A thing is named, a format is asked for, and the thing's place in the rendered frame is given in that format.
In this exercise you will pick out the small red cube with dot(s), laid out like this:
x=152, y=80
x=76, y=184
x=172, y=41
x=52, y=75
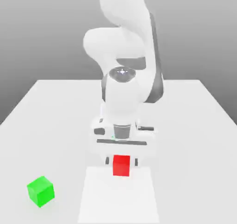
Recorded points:
x=121, y=165

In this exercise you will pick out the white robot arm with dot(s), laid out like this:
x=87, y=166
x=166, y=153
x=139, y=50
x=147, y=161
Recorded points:
x=122, y=42

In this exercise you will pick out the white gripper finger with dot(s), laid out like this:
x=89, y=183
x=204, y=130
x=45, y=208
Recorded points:
x=136, y=162
x=107, y=161

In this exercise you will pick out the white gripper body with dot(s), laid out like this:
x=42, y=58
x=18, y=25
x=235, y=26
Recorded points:
x=121, y=149

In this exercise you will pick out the small green cube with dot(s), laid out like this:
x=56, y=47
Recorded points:
x=40, y=191

